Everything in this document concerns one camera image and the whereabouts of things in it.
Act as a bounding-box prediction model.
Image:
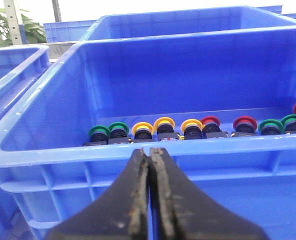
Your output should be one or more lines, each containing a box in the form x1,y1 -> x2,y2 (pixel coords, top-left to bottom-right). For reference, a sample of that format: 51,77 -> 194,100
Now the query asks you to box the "blue crate with buttons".
0,26 -> 296,240

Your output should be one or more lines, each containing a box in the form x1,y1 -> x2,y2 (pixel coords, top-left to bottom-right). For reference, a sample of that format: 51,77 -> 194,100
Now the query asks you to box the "yellow push button right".
181,118 -> 203,140

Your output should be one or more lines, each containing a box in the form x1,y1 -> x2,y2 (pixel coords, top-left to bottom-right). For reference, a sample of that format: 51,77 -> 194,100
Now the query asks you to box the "red push button left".
200,116 -> 228,139

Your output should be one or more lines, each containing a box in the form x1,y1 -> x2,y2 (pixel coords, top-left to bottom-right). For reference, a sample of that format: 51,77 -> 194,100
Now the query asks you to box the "yellow push button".
132,121 -> 154,143
153,116 -> 180,142
181,118 -> 203,140

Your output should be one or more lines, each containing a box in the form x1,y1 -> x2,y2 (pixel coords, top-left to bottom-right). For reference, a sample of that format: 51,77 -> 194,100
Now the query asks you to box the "green potted plant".
0,8 -> 47,48

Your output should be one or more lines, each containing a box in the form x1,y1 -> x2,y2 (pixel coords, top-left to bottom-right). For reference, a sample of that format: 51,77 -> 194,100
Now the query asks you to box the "blue crate behind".
81,6 -> 296,41

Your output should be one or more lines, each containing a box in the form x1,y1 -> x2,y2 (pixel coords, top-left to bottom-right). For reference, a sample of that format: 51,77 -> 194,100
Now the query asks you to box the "blue crate left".
0,44 -> 51,233

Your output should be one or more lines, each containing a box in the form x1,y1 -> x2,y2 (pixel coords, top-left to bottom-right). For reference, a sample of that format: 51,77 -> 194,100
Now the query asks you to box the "green push button far left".
84,125 -> 111,147

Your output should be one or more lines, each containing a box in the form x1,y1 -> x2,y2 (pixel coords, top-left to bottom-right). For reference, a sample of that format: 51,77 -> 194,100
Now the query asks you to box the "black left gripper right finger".
149,148 -> 268,240

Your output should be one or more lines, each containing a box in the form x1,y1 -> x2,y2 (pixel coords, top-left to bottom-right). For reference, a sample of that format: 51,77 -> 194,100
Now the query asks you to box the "green push button right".
281,114 -> 296,134

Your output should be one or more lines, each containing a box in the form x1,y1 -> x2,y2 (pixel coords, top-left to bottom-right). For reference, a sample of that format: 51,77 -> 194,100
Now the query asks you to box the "yellow push button middle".
153,116 -> 180,142

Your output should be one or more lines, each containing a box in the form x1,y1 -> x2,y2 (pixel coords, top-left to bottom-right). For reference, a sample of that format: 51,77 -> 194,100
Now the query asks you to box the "red push button middle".
231,115 -> 257,138

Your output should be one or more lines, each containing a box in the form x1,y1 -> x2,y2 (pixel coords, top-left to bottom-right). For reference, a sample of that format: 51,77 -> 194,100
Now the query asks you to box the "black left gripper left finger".
46,149 -> 149,240

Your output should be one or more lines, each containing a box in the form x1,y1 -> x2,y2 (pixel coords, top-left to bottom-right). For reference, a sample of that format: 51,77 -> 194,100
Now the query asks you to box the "green push button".
108,122 -> 130,145
84,125 -> 111,147
281,114 -> 296,134

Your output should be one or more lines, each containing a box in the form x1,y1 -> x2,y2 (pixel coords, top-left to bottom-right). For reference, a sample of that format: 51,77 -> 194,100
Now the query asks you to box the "far blue crate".
43,20 -> 96,43

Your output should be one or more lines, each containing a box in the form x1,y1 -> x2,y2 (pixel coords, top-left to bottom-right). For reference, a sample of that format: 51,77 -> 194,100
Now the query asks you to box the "green push button hidden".
258,119 -> 285,136

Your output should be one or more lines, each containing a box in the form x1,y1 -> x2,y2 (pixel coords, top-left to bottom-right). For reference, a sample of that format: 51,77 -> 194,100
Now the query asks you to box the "yellow push button left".
132,121 -> 154,143

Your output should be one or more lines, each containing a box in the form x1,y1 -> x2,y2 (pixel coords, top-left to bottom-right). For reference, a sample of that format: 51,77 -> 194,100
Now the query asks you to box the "grey perforated metal post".
4,0 -> 28,45

